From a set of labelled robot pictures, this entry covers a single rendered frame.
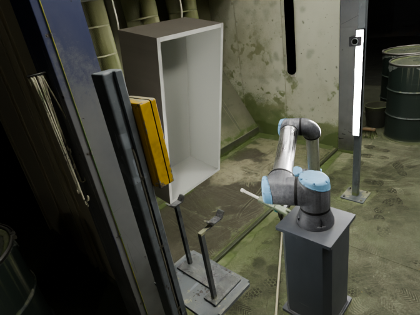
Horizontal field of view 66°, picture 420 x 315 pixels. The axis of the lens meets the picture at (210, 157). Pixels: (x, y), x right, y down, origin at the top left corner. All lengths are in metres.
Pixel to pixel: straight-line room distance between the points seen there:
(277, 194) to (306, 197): 0.14
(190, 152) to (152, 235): 2.00
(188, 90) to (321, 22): 1.67
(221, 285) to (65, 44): 1.06
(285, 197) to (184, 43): 1.45
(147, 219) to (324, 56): 3.07
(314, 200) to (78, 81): 1.18
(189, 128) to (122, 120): 2.00
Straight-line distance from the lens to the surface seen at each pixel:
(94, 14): 3.12
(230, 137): 4.10
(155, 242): 1.05
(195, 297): 1.30
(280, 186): 1.67
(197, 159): 2.95
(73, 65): 1.36
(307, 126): 2.17
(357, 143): 2.95
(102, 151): 1.43
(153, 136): 0.90
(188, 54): 2.61
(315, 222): 1.73
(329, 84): 3.80
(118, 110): 0.86
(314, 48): 3.79
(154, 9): 3.47
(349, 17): 3.61
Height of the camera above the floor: 1.75
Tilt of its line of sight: 25 degrees down
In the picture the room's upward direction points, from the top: 10 degrees counter-clockwise
